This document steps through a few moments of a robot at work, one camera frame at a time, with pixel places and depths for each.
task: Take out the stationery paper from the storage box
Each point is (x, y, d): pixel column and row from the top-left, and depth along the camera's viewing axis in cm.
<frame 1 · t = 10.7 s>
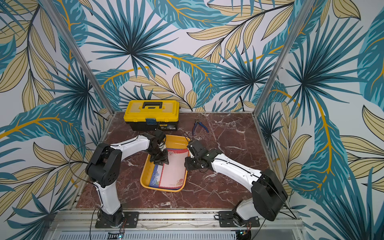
left hand: (165, 164, 90), fingers open
right hand: (187, 164, 83), fingers open
yellow black toolbox: (150, 115, 97), point 17 cm above the table
blue handled pliers: (197, 122, 115), on the table
red bordered stationery paper: (173, 174, 90), on the table
blue floral stationery paper: (156, 176, 89), on the table

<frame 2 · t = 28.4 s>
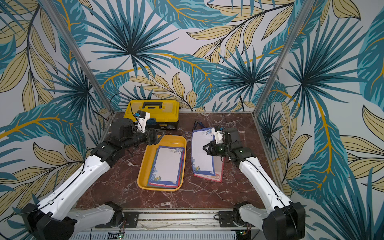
left hand: (159, 133, 71), fingers open
right hand: (203, 147, 77), fingers closed
blue floral stationery paper: (204, 164, 82), point 12 cm above the table
blue floral stationery paper 2: (167, 165, 93), on the table
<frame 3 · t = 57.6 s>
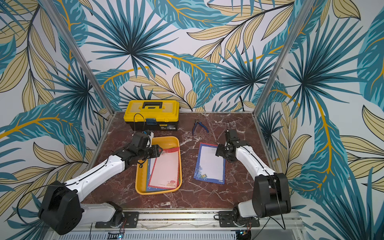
left hand: (159, 151, 84), fingers open
right hand: (222, 153, 89), fingers open
blue floral stationery paper 2: (209, 167, 94), on the table
red bordered stationery paper 2: (165, 173, 92), on the table
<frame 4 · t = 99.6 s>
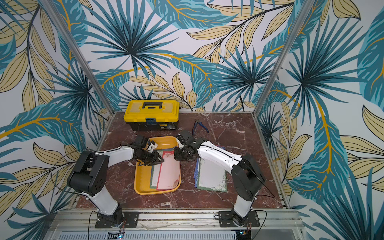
left hand: (162, 162, 90), fingers open
right hand: (175, 157, 84), fingers closed
green floral stationery paper: (154, 171, 90), point 2 cm above the table
